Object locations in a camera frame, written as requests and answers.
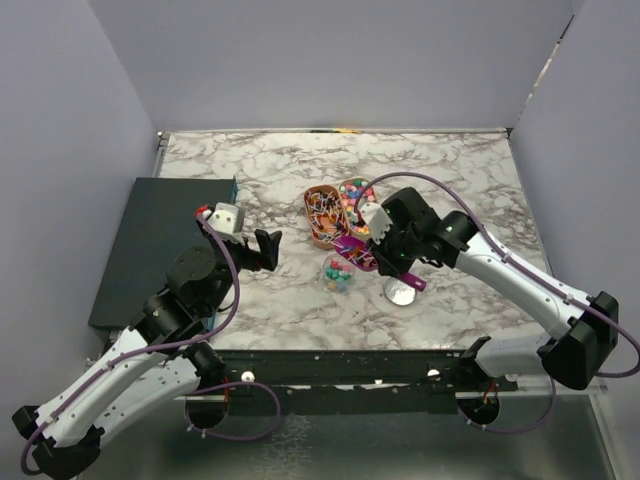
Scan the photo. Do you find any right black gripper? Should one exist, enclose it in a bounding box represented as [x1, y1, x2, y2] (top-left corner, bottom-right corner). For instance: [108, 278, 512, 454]
[364, 221, 421, 278]

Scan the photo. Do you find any purple plastic scoop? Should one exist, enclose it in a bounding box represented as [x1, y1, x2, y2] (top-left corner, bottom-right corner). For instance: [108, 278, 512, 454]
[332, 235, 427, 292]

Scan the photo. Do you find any silver jar lid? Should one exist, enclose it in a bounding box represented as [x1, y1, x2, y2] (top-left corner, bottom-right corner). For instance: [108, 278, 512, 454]
[383, 278, 417, 307]

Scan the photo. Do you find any pink tray of lollipops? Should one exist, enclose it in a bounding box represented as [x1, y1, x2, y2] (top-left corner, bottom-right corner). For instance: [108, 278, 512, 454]
[303, 185, 349, 250]

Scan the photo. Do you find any clear glass jar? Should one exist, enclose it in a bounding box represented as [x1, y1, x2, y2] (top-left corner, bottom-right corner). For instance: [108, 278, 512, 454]
[320, 254, 356, 294]

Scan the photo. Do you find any tan tray of star candies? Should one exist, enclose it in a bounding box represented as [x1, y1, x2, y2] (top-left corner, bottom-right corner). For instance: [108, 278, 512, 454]
[338, 177, 378, 240]

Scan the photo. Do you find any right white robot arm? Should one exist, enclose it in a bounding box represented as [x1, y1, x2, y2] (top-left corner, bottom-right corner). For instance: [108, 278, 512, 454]
[359, 187, 619, 391]

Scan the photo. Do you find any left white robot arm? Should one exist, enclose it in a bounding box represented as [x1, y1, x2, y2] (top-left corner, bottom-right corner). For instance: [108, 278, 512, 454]
[12, 207, 282, 479]

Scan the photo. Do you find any dark blue box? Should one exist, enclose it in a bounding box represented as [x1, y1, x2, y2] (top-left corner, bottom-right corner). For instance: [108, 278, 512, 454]
[88, 177, 238, 334]

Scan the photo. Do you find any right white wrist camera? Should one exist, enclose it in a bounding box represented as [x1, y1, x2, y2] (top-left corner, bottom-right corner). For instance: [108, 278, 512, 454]
[359, 202, 393, 245]

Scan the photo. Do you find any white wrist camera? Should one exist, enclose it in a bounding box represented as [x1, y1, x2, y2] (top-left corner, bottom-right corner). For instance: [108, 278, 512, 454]
[359, 202, 393, 245]
[203, 202, 245, 243]

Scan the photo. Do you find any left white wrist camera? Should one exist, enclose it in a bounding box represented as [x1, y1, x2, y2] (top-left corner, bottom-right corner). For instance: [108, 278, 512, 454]
[203, 202, 245, 243]

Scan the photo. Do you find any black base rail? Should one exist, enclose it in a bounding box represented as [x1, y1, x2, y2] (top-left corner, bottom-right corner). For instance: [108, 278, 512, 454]
[196, 350, 517, 416]

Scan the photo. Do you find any aluminium extrusion rail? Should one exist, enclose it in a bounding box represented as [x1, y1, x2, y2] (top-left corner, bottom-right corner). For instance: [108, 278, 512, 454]
[516, 376, 608, 396]

